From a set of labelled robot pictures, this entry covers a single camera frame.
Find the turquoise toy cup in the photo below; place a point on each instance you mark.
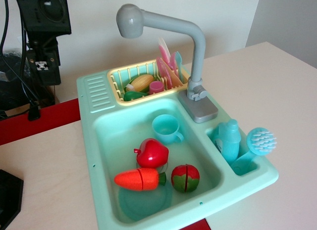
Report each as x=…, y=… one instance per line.
x=167, y=129

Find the pink toy plate front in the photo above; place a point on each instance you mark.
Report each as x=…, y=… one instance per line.
x=162, y=69

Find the pink toy plate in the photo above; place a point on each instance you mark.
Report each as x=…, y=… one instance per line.
x=165, y=54
x=162, y=69

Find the grey toy faucet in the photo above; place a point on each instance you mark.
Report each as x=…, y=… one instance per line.
x=131, y=20

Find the pink toy plate back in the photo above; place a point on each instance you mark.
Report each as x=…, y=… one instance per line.
x=165, y=54

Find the pink toy cup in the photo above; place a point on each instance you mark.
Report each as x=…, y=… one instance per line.
x=156, y=87

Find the turquoise toy dish brush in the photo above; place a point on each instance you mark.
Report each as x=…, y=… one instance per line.
x=260, y=142

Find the green toy vegetable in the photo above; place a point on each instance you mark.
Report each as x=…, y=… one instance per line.
x=133, y=95

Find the black object at left edge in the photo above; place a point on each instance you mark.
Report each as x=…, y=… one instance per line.
x=11, y=191

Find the turquoise toy soap bottle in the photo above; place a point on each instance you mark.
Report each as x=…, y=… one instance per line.
x=227, y=140

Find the turquoise toy fork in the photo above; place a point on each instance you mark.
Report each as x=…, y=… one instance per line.
x=178, y=60

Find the red green toy strawberry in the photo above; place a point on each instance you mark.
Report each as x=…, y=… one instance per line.
x=185, y=178

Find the red toy apple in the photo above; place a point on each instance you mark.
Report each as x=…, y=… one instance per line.
x=151, y=154

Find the mint green toy sink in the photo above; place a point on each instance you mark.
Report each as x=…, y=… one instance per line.
x=111, y=133

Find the yellow toy corn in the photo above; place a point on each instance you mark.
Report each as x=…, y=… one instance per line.
x=140, y=84

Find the turquoise toy spoon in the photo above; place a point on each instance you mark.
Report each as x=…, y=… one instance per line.
x=173, y=64

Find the turquoise toy plate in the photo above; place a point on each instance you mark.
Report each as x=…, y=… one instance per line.
x=138, y=205

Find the yellow dish rack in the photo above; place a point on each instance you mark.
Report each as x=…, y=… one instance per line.
x=120, y=77

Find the orange toy carrot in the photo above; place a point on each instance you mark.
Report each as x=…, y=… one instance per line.
x=140, y=179

